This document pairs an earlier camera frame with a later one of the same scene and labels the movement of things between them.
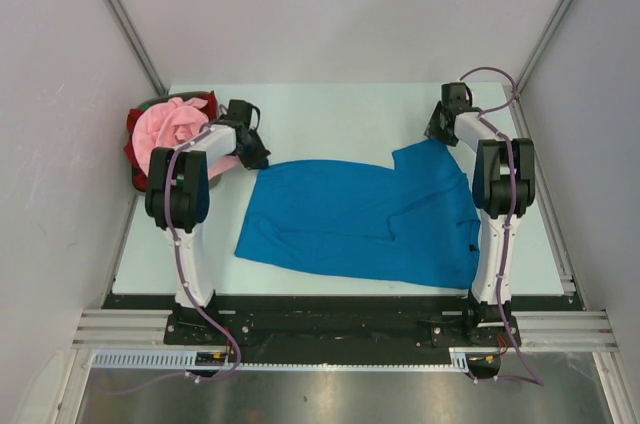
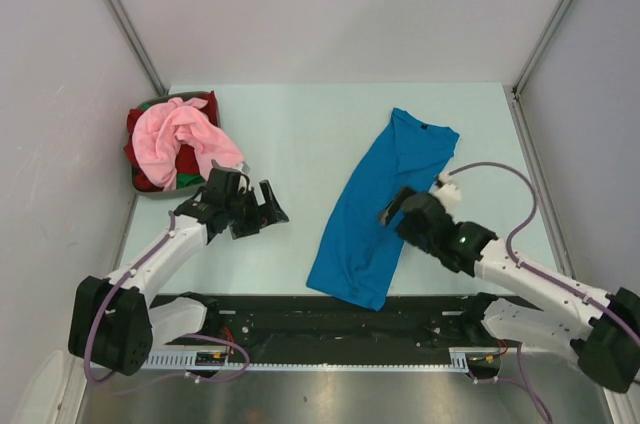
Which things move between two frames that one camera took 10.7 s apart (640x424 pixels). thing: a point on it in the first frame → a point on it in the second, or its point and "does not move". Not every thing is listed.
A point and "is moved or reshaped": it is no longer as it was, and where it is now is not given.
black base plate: [342, 320] does not move
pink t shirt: [169, 124] does not move
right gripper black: [433, 129] → [393, 207]
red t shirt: [140, 178] does not move
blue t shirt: [413, 224] is moved or reshaped
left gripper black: [258, 160] → [269, 212]
